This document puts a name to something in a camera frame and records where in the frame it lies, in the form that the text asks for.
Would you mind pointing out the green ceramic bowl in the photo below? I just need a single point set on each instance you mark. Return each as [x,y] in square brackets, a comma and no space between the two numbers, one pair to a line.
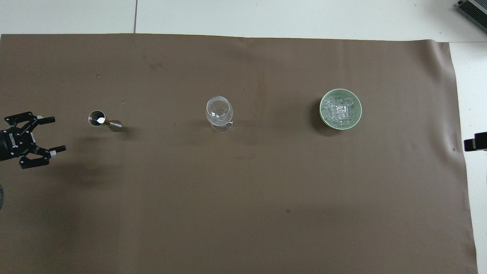
[355,114]

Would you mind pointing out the grey metal device box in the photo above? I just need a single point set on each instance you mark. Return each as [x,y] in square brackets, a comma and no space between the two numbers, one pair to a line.
[475,8]

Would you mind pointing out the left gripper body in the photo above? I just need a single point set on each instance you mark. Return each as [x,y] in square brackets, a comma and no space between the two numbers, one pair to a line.
[10,142]

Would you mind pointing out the clear wine glass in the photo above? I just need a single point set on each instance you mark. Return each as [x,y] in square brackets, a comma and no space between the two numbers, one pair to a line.
[219,110]

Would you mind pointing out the clear ice cubes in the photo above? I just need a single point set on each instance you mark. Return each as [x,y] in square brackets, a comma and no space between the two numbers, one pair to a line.
[339,111]

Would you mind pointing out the steel double jigger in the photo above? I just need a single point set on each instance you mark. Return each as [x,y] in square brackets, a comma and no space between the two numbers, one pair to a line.
[102,121]

